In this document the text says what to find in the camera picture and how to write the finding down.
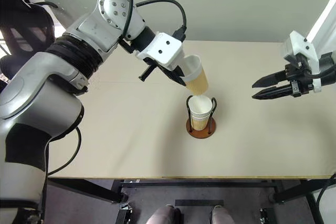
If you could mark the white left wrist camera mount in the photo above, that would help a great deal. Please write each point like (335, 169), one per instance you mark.
(162, 48)

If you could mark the dark grey rounded shape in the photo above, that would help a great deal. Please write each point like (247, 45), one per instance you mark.
(223, 214)
(162, 214)

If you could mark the black metal table frame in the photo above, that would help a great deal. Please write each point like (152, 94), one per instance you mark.
(197, 183)

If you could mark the black flat bar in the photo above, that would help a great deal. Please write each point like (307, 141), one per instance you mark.
(199, 203)

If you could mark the yellow ribbed paper cup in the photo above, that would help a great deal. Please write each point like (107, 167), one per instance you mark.
(200, 106)
(198, 82)
(199, 124)

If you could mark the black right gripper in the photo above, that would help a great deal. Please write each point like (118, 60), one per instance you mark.
(302, 82)

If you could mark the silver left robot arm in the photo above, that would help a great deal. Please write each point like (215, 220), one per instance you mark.
(39, 77)

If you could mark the black office chair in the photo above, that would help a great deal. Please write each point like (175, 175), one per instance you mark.
(23, 24)

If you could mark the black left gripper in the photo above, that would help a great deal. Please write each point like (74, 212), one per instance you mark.
(147, 70)

